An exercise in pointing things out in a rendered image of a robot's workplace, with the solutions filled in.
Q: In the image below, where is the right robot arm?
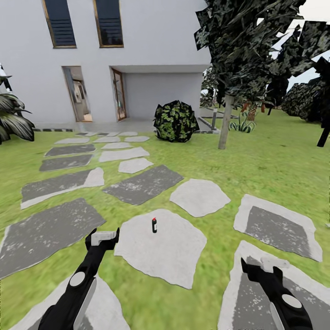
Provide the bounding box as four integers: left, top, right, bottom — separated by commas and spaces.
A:
241, 121, 313, 330

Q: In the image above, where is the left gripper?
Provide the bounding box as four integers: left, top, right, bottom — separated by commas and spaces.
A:
85, 229, 120, 260

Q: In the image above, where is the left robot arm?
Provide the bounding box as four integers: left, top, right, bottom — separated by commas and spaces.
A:
38, 229, 120, 330

